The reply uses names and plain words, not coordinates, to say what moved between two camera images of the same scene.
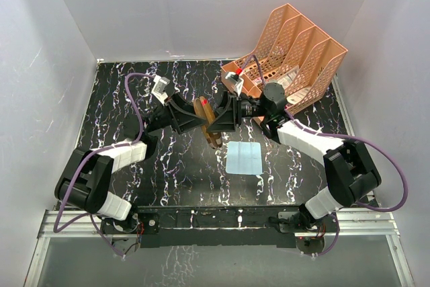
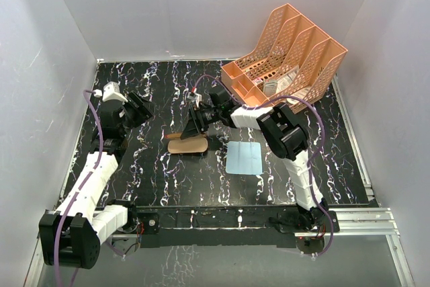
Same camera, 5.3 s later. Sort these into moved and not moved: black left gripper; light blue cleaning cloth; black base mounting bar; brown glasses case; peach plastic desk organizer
Moved: brown glasses case; black left gripper
Not moved: peach plastic desk organizer; light blue cleaning cloth; black base mounting bar
